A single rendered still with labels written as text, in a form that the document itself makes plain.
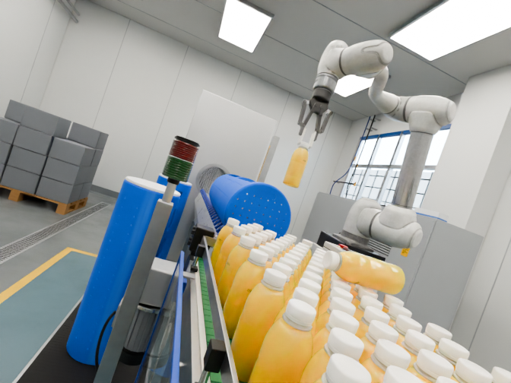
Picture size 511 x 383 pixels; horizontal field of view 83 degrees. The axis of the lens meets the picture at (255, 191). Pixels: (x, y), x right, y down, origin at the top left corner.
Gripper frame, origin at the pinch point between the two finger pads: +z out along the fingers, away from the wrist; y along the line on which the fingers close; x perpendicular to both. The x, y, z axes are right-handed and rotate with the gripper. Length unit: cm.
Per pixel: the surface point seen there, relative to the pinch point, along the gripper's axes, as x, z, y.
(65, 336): -53, 127, 72
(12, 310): -88, 140, 115
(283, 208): -7.2, 29.4, -2.2
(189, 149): 42, 26, 37
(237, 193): -5.3, 30.0, 18.2
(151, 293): 15, 70, 35
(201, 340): 55, 61, 21
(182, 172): 41, 32, 37
